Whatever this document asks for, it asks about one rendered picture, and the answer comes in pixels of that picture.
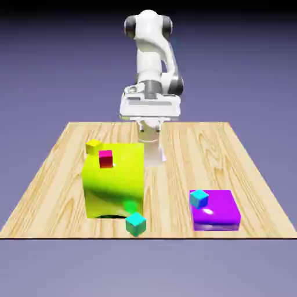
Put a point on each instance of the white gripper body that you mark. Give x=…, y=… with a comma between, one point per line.
x=150, y=109

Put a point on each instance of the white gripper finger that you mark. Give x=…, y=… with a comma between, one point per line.
x=157, y=125
x=140, y=125

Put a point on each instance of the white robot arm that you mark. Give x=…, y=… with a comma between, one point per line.
x=148, y=58

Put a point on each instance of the small red cube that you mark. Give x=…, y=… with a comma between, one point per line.
x=105, y=159

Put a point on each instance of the small yellow cube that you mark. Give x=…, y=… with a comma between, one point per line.
x=92, y=146

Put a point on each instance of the small cyan blue cube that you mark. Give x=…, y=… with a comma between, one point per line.
x=198, y=199

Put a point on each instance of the small teal cube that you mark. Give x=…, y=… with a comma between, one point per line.
x=136, y=224

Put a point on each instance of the large yellow box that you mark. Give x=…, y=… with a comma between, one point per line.
x=116, y=181

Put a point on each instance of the large purple box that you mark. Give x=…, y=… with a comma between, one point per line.
x=220, y=208

